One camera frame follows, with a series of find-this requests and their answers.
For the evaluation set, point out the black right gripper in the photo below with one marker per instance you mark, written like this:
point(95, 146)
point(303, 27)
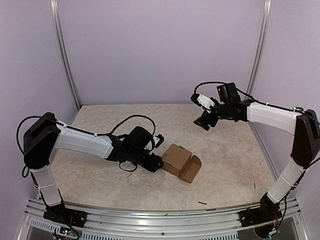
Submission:
point(203, 123)

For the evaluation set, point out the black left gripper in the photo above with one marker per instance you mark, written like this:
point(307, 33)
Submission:
point(152, 164)

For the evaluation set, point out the brown cardboard box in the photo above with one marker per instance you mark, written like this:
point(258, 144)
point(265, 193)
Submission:
point(181, 163)

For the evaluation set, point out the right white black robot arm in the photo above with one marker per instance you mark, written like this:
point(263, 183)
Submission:
point(302, 125)

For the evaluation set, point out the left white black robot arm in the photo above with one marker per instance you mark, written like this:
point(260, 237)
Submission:
point(48, 134)

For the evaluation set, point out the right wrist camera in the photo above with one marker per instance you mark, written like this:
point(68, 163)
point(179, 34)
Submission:
point(202, 101)

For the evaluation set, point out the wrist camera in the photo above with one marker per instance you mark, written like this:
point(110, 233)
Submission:
point(156, 141)
point(202, 101)

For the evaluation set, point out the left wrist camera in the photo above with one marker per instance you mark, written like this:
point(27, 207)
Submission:
point(156, 141)

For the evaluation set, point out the right aluminium corner post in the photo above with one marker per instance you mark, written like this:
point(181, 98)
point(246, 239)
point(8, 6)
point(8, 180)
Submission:
point(260, 46)

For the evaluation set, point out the aluminium corner post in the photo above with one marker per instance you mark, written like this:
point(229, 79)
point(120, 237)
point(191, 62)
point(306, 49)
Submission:
point(260, 46)
point(54, 5)

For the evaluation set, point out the front aluminium frame rail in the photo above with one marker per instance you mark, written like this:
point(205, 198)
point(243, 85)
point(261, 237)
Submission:
point(105, 223)

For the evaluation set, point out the left aluminium corner post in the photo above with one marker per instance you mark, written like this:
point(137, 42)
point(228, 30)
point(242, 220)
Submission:
point(54, 5)

